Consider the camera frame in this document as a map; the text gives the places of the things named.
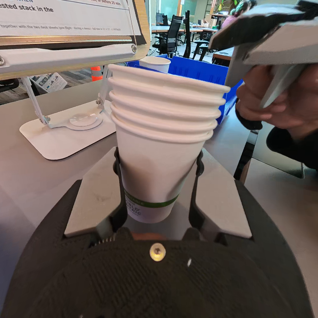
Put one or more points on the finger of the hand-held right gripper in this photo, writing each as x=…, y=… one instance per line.
x=285, y=47
x=228, y=34

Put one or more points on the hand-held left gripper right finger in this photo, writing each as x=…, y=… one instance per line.
x=218, y=198

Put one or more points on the black office chair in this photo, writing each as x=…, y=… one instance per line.
x=169, y=37
x=188, y=34
x=8, y=85

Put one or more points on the wooden office desk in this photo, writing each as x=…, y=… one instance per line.
x=174, y=29
x=223, y=56

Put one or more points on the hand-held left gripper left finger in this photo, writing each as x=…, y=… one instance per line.
x=94, y=198

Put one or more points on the orange traffic cone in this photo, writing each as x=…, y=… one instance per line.
x=96, y=74

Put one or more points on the printed photo leaflet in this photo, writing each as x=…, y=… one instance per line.
x=48, y=83

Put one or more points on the wooden white document stand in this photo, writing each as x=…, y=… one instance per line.
x=62, y=141

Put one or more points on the blue plastic bin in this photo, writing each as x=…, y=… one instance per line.
x=198, y=69

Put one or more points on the person's right hand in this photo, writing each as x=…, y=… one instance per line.
x=293, y=114

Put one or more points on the printed instruction sheet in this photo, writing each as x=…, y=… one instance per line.
x=62, y=17

